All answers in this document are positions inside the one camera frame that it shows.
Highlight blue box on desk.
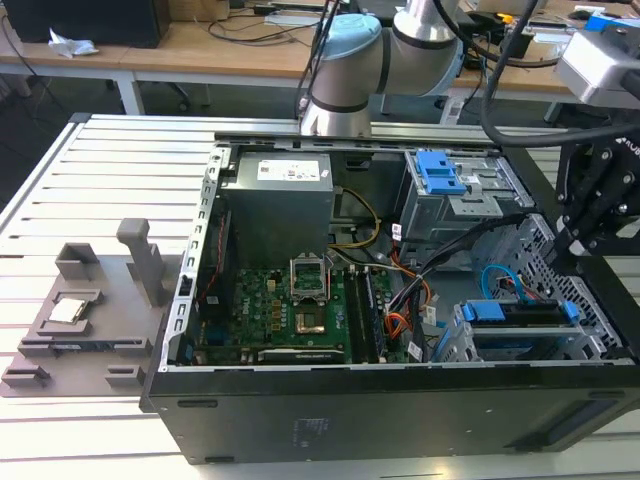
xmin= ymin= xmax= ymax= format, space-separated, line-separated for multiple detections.
xmin=583 ymin=11 xmax=620 ymax=34

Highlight thick black gripper cable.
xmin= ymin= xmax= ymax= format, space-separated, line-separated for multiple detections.
xmin=478 ymin=0 xmax=626 ymax=149

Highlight black computer box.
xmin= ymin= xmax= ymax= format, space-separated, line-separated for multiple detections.
xmin=3 ymin=0 xmax=172 ymax=50

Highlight black open PC case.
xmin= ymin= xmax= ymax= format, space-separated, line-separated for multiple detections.
xmin=138 ymin=130 xmax=640 ymax=466

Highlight blue plastic drive latch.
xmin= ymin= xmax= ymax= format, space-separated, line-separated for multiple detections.
xmin=415 ymin=150 xmax=468 ymax=197

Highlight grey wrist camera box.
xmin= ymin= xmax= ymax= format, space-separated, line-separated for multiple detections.
xmin=555 ymin=29 xmax=640 ymax=106

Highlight small black box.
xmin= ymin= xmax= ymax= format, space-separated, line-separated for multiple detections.
xmin=499 ymin=27 xmax=535 ymax=59

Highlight green motherboard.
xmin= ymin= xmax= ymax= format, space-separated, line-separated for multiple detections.
xmin=192 ymin=267 xmax=416 ymax=366

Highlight black cable on desk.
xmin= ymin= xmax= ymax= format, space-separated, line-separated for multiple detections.
xmin=206 ymin=13 xmax=315 ymax=47

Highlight metal CPU socket cover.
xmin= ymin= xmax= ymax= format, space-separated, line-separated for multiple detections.
xmin=288 ymin=254 xmax=330 ymax=306

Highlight crumpled white paper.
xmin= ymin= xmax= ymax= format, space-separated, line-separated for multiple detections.
xmin=47 ymin=27 xmax=100 ymax=58

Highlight black graphics card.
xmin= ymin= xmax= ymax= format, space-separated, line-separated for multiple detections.
xmin=256 ymin=347 xmax=347 ymax=364

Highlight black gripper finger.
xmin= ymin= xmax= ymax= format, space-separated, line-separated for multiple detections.
xmin=568 ymin=198 xmax=640 ymax=259
xmin=554 ymin=141 xmax=616 ymax=237

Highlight orange wire bundle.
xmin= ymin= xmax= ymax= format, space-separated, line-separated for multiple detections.
xmin=385 ymin=311 xmax=414 ymax=347

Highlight thin black arm cables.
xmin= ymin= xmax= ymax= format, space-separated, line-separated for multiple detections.
xmin=295 ymin=0 xmax=346 ymax=109

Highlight wooden desk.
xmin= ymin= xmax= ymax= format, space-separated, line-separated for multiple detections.
xmin=0 ymin=0 xmax=640 ymax=117

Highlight black RAM slot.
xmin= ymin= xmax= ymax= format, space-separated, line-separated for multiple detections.
xmin=346 ymin=269 xmax=369 ymax=364

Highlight grey power supply unit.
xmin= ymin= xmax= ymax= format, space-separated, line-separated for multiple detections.
xmin=219 ymin=152 xmax=335 ymax=262

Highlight multicolour disk power wire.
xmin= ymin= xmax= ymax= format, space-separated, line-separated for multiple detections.
xmin=498 ymin=276 xmax=531 ymax=302

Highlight black cable bundle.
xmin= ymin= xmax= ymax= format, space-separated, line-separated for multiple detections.
xmin=387 ymin=212 xmax=544 ymax=326

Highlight blue disk wire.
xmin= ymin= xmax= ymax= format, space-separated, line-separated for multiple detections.
xmin=480 ymin=263 xmax=527 ymax=304

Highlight grey metal drive cage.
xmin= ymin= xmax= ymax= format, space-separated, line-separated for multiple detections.
xmin=398 ymin=148 xmax=537 ymax=244

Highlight silver CPU chip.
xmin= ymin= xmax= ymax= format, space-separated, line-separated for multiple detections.
xmin=47 ymin=297 xmax=87 ymax=324

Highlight CPU socket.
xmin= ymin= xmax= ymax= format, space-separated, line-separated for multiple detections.
xmin=293 ymin=308 xmax=327 ymax=336

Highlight grey parts rack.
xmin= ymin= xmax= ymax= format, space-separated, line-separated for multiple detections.
xmin=0 ymin=217 xmax=187 ymax=399

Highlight dark RAM stick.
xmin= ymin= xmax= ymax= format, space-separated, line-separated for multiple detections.
xmin=49 ymin=340 xmax=144 ymax=352

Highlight yellow and black wires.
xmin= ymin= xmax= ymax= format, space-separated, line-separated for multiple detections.
xmin=327 ymin=186 xmax=383 ymax=251

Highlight hanging blue green cable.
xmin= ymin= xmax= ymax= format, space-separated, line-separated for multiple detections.
xmin=464 ymin=37 xmax=498 ymax=122

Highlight hard disk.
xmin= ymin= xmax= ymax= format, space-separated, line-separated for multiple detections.
xmin=461 ymin=298 xmax=582 ymax=361

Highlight grey metal disk bay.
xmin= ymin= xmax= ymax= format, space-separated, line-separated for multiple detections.
xmin=432 ymin=298 xmax=629 ymax=365

